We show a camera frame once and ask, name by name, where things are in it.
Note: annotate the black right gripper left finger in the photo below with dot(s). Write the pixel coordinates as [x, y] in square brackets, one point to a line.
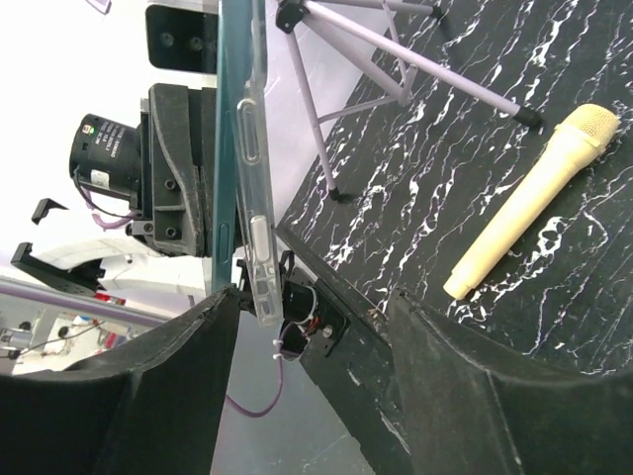
[150, 406]

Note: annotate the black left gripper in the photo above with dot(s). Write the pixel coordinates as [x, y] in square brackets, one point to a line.
[173, 190]

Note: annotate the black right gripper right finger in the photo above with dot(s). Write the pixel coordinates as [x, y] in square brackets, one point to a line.
[474, 406]

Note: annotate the clear magsafe phone case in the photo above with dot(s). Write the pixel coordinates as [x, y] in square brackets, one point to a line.
[254, 161]

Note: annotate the white music stand tripod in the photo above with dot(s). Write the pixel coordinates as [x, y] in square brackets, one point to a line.
[328, 25]

